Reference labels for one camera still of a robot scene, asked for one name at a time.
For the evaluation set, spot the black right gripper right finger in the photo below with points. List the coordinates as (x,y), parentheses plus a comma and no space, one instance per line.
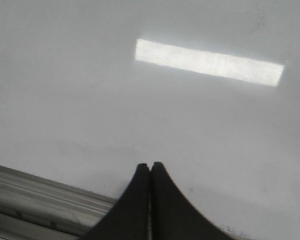
(173,217)

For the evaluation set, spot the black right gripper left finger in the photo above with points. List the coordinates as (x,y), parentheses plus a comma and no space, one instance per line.
(128,218)

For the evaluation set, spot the white whiteboard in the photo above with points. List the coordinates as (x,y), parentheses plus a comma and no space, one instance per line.
(210,88)

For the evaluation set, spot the aluminium whiteboard frame rail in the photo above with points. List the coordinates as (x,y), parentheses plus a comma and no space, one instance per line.
(38,208)

